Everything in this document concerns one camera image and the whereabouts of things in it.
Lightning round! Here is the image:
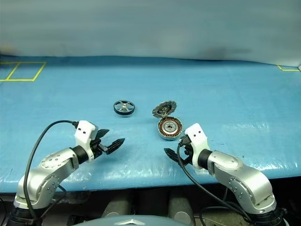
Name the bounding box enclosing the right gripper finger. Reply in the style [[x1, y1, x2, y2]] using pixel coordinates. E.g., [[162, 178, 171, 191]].
[[163, 148, 190, 167]]

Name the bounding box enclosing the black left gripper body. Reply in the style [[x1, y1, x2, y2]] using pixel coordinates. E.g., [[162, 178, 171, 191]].
[[90, 138, 109, 161]]

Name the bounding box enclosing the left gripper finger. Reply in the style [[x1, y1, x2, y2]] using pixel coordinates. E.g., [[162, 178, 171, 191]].
[[96, 128, 111, 142], [104, 137, 126, 155]]

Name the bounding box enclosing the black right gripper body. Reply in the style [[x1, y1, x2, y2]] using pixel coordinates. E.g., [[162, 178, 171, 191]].
[[181, 140, 196, 167]]

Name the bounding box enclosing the black-rimmed spoked motor rotor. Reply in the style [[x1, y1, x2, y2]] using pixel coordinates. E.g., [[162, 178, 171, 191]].
[[112, 99, 138, 117]]

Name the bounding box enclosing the motor stator with copper windings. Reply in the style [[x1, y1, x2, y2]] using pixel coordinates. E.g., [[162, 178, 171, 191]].
[[155, 117, 184, 142]]

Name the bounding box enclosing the motor cover with circuit board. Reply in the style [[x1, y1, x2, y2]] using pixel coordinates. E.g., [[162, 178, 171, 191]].
[[152, 99, 177, 118]]

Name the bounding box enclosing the dark grey rounded shape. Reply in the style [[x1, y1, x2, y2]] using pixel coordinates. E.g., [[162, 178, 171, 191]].
[[168, 194, 196, 226], [103, 193, 132, 218]]

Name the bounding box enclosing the blue plastic table cover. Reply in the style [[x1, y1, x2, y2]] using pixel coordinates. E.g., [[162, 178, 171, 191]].
[[0, 55, 301, 195]]

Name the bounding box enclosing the grey-blue robot torso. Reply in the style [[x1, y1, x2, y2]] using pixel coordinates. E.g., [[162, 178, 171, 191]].
[[88, 213, 182, 226]]

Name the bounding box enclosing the yellow tape square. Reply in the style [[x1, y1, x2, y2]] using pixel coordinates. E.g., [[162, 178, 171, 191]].
[[0, 61, 47, 82]]

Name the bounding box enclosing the yellow tape corner mark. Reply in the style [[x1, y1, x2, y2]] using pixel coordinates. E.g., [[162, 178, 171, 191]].
[[277, 65, 301, 72]]

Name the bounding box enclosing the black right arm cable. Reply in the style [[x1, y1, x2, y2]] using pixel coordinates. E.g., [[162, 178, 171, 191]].
[[176, 137, 253, 226]]

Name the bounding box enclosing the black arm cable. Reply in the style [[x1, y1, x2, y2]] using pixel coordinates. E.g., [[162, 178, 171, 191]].
[[23, 120, 80, 222], [176, 137, 253, 226]]

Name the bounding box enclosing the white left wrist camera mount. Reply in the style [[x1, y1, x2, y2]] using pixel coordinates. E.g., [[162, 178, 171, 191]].
[[74, 120, 99, 163]]

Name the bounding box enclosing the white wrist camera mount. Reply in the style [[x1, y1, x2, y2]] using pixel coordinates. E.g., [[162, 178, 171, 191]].
[[184, 123, 211, 173], [74, 120, 99, 163]]

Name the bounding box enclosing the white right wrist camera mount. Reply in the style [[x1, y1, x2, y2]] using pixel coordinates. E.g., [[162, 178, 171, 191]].
[[184, 123, 211, 173]]

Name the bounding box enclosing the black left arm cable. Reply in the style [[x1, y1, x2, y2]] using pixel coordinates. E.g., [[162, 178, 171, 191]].
[[23, 120, 80, 222]]

